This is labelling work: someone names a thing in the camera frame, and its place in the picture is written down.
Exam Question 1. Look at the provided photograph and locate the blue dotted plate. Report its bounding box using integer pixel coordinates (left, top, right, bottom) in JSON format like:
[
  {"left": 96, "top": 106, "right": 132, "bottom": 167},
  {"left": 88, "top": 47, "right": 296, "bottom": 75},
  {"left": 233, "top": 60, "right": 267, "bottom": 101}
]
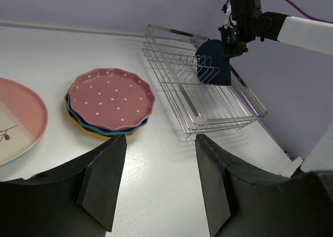
[{"left": 67, "top": 96, "right": 148, "bottom": 136}]

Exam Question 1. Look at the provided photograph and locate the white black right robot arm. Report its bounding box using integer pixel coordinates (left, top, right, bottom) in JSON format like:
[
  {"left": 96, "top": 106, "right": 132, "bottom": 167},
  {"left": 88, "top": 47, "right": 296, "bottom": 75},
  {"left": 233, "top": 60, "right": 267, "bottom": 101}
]
[{"left": 220, "top": 0, "right": 332, "bottom": 173}]

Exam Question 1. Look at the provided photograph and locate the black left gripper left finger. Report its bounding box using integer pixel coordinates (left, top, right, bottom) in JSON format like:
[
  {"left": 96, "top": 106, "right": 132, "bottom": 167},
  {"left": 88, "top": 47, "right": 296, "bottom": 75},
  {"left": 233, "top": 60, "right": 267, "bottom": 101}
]
[{"left": 1, "top": 135, "right": 127, "bottom": 236}]

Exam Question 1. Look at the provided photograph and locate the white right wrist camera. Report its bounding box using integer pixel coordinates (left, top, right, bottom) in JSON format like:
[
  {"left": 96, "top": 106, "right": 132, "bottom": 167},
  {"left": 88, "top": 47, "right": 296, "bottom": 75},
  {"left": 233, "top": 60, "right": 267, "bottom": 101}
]
[{"left": 222, "top": 3, "right": 237, "bottom": 29}]

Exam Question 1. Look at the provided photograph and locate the dark blue heart plate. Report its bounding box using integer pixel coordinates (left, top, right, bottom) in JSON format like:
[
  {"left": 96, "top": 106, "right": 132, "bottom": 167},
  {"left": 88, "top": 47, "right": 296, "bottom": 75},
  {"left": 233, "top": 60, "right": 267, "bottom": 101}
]
[{"left": 195, "top": 39, "right": 231, "bottom": 86}]

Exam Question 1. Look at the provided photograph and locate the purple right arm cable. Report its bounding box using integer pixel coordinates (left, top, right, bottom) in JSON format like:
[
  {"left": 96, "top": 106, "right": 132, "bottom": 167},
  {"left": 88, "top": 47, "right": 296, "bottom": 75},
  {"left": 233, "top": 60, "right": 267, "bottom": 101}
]
[{"left": 252, "top": 0, "right": 333, "bottom": 24}]

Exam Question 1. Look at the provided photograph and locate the maroon dotted plate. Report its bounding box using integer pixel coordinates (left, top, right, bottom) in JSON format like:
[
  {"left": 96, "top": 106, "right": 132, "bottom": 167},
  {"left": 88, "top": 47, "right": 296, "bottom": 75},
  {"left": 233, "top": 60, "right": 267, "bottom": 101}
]
[{"left": 68, "top": 68, "right": 156, "bottom": 131}]

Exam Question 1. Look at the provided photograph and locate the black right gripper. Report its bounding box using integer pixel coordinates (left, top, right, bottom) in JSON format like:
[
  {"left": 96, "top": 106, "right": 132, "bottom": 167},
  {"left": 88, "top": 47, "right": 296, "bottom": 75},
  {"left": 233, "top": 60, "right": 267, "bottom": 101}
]
[{"left": 219, "top": 0, "right": 288, "bottom": 58}]

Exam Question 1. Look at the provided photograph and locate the clear wire dish rack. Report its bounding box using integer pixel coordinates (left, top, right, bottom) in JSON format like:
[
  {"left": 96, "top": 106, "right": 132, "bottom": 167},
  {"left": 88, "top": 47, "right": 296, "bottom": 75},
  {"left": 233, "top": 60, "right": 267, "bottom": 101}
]
[{"left": 143, "top": 24, "right": 267, "bottom": 135}]

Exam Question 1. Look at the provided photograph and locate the yellow dotted plate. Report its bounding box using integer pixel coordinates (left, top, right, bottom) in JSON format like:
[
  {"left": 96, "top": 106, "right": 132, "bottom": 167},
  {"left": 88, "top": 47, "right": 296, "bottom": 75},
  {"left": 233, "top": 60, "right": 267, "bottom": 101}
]
[{"left": 63, "top": 94, "right": 136, "bottom": 141}]

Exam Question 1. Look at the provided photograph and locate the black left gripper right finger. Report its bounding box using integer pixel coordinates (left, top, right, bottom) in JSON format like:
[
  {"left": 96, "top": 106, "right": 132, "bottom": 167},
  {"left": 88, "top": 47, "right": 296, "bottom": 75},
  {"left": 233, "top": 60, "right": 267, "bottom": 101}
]
[{"left": 195, "top": 134, "right": 332, "bottom": 236}]

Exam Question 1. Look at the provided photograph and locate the pink plate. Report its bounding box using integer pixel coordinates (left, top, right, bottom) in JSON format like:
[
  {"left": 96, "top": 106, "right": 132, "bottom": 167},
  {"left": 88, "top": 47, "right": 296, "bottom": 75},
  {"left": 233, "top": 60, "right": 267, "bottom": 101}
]
[{"left": 1, "top": 78, "right": 48, "bottom": 166}]

